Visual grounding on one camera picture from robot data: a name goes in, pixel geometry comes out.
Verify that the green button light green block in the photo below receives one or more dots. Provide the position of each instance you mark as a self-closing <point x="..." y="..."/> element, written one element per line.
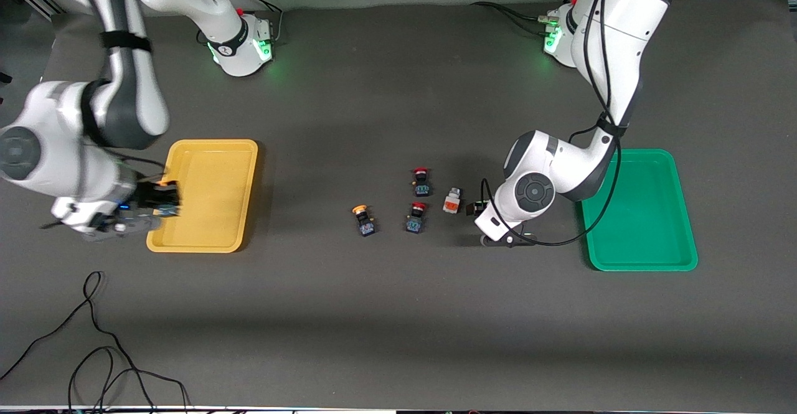
<point x="480" y="207"/>

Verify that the red push button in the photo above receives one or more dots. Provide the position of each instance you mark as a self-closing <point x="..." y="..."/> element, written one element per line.
<point x="421" y="185"/>
<point x="415" y="221"/>

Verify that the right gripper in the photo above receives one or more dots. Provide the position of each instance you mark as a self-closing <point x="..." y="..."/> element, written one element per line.
<point x="151" y="196"/>

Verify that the white button orange block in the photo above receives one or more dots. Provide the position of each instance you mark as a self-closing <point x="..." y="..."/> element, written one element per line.
<point x="452" y="203"/>

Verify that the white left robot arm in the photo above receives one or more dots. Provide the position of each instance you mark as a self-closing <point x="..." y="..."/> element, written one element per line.
<point x="610" y="40"/>

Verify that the yellow plastic tray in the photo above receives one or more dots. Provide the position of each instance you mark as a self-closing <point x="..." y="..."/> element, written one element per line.
<point x="212" y="215"/>

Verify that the green plastic tray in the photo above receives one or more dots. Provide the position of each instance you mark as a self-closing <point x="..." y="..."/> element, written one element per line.
<point x="647" y="227"/>

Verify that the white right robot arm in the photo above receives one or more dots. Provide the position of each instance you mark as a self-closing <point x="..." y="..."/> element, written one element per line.
<point x="56" y="121"/>

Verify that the yellow push button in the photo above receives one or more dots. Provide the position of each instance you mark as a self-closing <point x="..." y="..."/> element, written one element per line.
<point x="363" y="221"/>
<point x="165" y="184"/>

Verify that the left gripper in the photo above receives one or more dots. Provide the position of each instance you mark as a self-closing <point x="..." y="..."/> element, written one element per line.
<point x="480" y="208"/>

